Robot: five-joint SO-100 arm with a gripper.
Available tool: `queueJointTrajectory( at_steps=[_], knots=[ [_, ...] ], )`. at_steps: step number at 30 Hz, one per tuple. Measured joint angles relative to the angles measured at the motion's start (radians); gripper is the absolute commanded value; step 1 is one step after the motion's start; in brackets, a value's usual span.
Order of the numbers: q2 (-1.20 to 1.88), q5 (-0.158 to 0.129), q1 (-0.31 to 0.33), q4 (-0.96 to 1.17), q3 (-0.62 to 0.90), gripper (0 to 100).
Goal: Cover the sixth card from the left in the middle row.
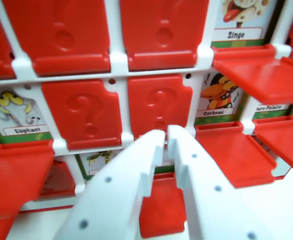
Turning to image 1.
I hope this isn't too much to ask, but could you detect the green snake picture card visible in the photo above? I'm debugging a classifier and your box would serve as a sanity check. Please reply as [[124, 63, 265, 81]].
[[75, 149, 127, 181]]

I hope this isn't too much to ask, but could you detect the Corbeau crow picture card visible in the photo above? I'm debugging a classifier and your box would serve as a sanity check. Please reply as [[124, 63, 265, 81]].
[[194, 71, 245, 126]]

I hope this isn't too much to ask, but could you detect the Ours Polaire picture card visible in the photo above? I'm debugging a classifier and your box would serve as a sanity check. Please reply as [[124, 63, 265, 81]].
[[252, 101, 293, 121]]

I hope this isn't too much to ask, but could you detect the elephant picture card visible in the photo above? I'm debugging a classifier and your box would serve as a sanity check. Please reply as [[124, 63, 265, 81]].
[[0, 86, 54, 145]]

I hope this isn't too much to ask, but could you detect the Singe monkey picture card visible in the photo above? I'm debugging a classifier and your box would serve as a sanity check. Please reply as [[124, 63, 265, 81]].
[[210, 0, 279, 49]]

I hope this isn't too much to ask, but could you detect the red and white game board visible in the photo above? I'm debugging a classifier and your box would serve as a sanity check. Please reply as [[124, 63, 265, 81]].
[[0, 0, 293, 240]]

